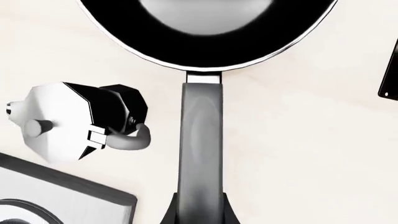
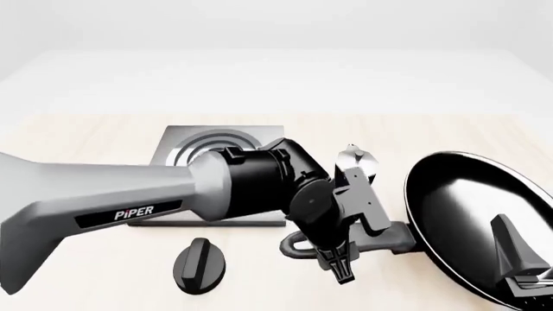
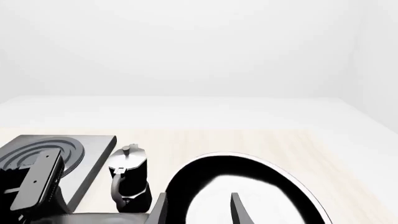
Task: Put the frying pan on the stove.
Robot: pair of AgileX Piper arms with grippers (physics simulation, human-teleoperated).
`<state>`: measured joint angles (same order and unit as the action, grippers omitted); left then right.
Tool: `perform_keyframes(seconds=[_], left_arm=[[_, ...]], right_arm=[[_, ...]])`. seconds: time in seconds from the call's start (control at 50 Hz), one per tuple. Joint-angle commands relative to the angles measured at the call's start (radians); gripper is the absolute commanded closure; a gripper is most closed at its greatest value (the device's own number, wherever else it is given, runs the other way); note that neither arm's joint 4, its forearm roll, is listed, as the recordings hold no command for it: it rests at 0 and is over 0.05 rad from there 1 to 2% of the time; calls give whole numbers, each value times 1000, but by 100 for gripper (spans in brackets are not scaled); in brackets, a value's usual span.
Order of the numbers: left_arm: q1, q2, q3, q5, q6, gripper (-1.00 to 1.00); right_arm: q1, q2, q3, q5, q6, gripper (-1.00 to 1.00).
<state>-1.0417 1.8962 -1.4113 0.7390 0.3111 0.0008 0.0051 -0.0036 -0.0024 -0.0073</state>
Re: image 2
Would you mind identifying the black frying pan with grey handle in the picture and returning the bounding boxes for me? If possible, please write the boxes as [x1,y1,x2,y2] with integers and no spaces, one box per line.
[279,150,553,311]

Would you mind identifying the left gripper body with grey frame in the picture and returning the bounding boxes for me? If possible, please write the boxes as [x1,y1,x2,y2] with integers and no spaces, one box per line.
[331,165,393,233]

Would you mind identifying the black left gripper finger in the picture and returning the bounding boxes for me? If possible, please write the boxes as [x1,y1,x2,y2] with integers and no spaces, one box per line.
[316,242,359,287]

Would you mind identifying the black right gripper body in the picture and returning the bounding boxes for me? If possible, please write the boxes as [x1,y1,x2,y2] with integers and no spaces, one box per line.
[503,270,553,311]

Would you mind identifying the flat black stove plate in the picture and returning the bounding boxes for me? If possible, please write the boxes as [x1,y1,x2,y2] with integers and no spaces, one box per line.
[128,124,289,228]

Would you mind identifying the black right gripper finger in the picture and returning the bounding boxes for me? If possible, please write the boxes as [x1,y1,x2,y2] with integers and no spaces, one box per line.
[491,213,552,277]

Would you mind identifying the round black stove knob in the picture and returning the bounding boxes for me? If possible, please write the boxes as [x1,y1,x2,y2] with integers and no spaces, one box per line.
[172,237,238,295]

